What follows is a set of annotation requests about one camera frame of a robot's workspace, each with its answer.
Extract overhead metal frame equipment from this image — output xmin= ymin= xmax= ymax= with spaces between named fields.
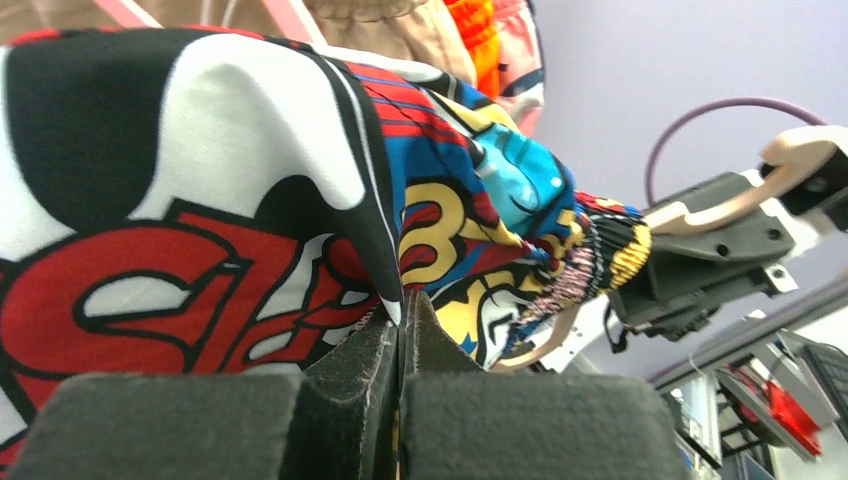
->
xmin=650 ymin=276 xmax=847 ymax=463

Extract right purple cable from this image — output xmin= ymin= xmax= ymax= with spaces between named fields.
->
xmin=643 ymin=96 xmax=829 ymax=208

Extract pink patterned shorts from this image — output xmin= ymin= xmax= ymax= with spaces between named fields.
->
xmin=494 ymin=0 xmax=545 ymax=137

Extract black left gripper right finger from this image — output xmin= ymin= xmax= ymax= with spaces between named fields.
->
xmin=399 ymin=291 xmax=689 ymax=480

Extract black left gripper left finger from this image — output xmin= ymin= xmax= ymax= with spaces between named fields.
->
xmin=9 ymin=315 xmax=397 ymax=480

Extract pink plastic hanger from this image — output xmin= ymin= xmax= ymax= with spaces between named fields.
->
xmin=94 ymin=0 xmax=162 ymax=28

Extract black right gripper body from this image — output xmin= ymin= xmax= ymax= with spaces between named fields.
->
xmin=606 ymin=208 xmax=795 ymax=344

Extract cream plastic hanger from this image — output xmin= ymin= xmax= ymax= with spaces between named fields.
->
xmin=486 ymin=124 xmax=848 ymax=374

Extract beige shorts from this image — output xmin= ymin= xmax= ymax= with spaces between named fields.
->
xmin=1 ymin=0 xmax=477 ymax=85

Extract comic print shorts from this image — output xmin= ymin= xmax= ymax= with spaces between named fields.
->
xmin=1 ymin=27 xmax=652 ymax=469

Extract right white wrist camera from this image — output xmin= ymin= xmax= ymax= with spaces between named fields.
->
xmin=761 ymin=147 xmax=847 ymax=259

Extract orange shorts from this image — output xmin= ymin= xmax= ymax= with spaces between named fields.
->
xmin=444 ymin=0 xmax=501 ymax=99

